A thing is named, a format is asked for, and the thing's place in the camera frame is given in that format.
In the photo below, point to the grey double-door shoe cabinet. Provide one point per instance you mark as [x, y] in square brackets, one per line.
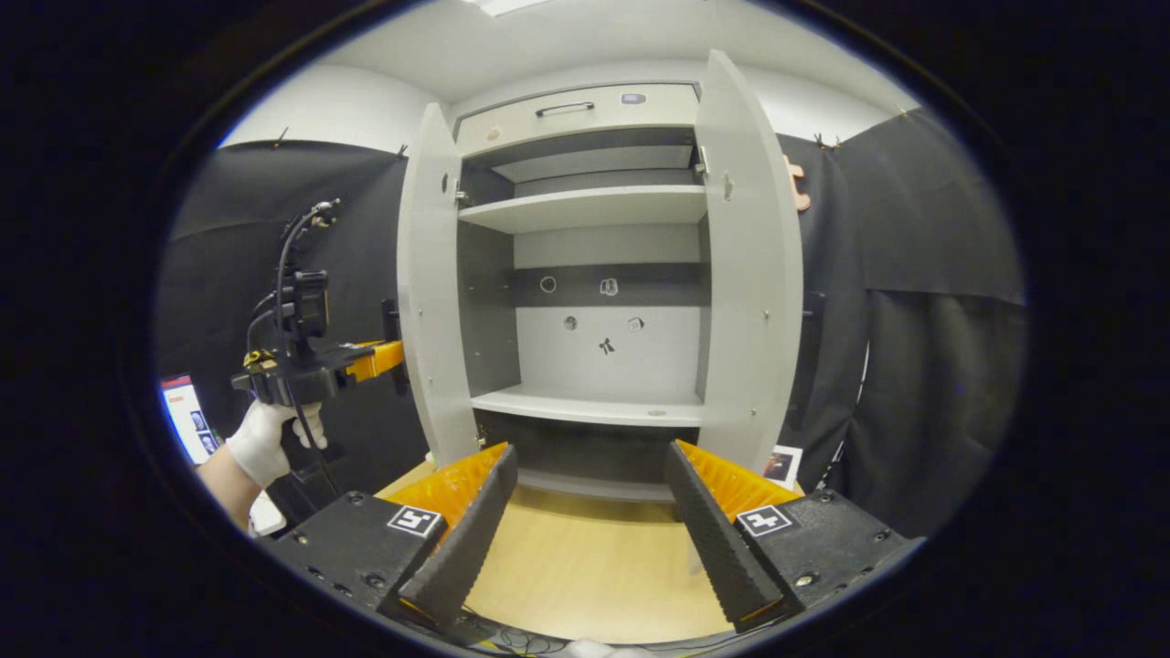
[594, 356]

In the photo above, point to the black backdrop cloth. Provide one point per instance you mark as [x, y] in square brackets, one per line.
[941, 384]

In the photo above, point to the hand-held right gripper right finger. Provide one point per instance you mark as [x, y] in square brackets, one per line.
[713, 548]

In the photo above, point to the grey cabinet door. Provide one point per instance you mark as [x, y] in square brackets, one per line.
[754, 274]
[430, 274]

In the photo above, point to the white printed poster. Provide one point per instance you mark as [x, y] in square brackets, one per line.
[187, 416]

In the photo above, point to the grey cabinet drawer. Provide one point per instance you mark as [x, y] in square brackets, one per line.
[585, 119]

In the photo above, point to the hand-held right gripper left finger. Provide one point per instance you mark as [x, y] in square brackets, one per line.
[466, 548]

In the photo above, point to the stack of magazines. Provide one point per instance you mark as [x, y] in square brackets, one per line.
[782, 466]

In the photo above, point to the long ceiling light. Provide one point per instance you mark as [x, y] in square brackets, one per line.
[507, 5]

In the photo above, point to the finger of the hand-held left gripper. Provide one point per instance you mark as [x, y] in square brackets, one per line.
[377, 359]

